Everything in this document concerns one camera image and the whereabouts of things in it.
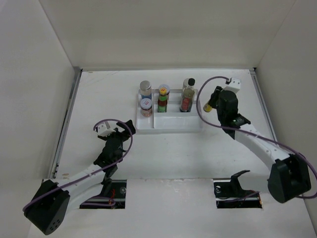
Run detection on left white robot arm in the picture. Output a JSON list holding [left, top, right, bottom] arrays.
[[22, 119, 136, 235]]

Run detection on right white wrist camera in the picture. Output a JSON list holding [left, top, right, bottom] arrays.
[[224, 77, 242, 94]]

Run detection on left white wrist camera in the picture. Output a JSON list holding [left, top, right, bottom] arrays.
[[93, 121, 115, 137]]

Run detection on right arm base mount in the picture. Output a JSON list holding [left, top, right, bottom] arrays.
[[213, 170, 262, 209]]

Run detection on yellow cap chili bottle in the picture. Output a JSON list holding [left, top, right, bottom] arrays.
[[158, 88, 167, 113]]

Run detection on small brown cap bottle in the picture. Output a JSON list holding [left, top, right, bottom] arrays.
[[203, 99, 216, 113]]

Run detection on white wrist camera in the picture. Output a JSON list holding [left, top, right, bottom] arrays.
[[93, 121, 115, 137], [224, 77, 242, 94]]

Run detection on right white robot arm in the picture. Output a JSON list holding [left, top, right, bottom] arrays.
[[209, 86, 311, 203]]

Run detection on white peppercorn jar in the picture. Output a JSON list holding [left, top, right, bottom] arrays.
[[140, 80, 152, 99], [182, 78, 189, 91]]

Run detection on white divided organizer tray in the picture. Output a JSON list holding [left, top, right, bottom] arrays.
[[135, 89, 203, 134]]

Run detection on tall dark soy bottle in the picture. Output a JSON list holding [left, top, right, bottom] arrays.
[[180, 78, 196, 113]]

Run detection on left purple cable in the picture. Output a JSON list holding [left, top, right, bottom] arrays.
[[22, 119, 134, 213]]

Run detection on orange label sauce jar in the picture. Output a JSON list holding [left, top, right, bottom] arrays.
[[158, 84, 170, 100], [140, 98, 153, 117]]

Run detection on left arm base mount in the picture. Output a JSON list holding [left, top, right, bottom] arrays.
[[80, 177, 127, 209]]

